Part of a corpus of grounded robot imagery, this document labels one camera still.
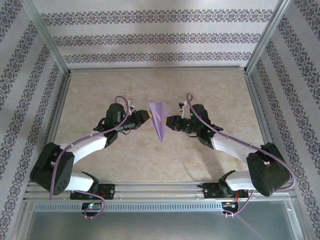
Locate lilac square paper sheet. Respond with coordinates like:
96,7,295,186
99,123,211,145
148,100,169,144

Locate grey metal sheet panel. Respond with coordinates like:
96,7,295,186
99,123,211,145
24,209,301,240

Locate aluminium rear frame rail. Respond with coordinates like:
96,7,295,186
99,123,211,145
67,65,248,72

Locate aluminium mounting rail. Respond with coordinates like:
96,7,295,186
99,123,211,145
23,181,293,201

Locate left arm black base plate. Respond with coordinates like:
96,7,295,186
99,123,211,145
69,183,116,201

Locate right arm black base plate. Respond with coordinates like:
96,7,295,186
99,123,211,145
203,182,250,200

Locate aluminium side frame rail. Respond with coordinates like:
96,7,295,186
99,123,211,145
243,72,285,181
34,72,72,183

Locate slotted grey cable duct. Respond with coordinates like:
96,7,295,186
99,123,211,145
33,202,223,212

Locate aluminium frame post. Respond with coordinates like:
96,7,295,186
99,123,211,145
243,0,292,75
21,0,71,76

